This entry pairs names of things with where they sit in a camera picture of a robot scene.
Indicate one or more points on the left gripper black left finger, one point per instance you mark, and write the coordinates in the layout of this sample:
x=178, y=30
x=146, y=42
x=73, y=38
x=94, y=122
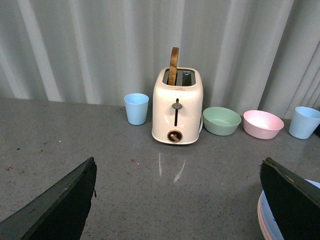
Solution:
x=59, y=213

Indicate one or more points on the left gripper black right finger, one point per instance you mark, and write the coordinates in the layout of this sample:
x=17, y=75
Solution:
x=274, y=175

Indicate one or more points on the blue plate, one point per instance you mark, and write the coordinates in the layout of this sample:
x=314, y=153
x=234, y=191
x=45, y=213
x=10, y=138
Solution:
x=268, y=217

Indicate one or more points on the pink plate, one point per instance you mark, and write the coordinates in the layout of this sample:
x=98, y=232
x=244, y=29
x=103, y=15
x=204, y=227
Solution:
x=262, y=225

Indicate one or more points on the dark blue saucepan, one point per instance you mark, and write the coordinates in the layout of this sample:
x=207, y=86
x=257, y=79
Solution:
x=317, y=131

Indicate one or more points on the light blue plastic cup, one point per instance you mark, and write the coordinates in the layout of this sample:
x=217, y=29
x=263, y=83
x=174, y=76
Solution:
x=304, y=122

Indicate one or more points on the pink plastic bowl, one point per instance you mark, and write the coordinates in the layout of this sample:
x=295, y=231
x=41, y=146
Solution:
x=261, y=124

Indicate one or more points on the green plastic bowl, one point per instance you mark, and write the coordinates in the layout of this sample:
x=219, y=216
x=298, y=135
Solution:
x=221, y=121

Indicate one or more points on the light blue cup behind toaster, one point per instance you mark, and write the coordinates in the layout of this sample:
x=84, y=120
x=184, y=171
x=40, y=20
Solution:
x=136, y=106

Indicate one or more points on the cream two-slot toaster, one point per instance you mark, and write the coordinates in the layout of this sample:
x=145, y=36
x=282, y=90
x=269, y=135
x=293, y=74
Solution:
x=177, y=110

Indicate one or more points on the grey pleated curtain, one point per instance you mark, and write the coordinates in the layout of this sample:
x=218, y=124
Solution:
x=251, y=54

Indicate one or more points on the brown bread slice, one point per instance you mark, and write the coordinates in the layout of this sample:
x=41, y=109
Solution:
x=173, y=66

